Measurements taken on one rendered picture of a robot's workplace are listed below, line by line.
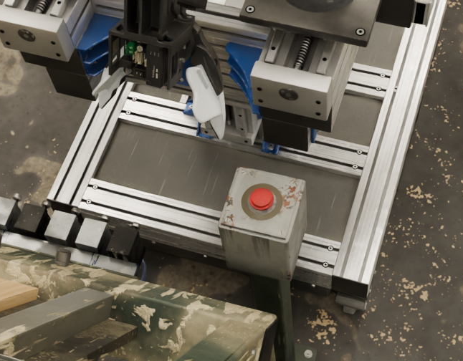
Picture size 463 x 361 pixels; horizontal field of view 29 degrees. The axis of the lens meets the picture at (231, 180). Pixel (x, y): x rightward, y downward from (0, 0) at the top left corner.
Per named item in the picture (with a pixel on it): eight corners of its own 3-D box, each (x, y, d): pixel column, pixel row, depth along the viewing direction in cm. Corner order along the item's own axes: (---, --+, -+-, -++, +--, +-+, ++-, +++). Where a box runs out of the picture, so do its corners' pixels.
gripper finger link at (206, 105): (204, 159, 99) (161, 88, 96) (223, 133, 104) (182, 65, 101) (227, 150, 97) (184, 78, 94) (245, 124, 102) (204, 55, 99)
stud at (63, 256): (70, 267, 154) (74, 250, 154) (64, 268, 151) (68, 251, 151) (57, 263, 154) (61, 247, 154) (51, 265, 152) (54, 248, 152)
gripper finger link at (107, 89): (64, 107, 102) (107, 59, 96) (88, 85, 107) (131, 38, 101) (84, 127, 102) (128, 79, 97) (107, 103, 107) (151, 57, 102)
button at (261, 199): (277, 195, 148) (277, 189, 146) (270, 216, 146) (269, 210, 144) (254, 190, 149) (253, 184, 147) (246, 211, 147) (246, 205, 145)
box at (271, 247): (307, 225, 164) (306, 178, 148) (290, 285, 159) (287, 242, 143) (244, 211, 166) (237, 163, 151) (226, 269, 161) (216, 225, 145)
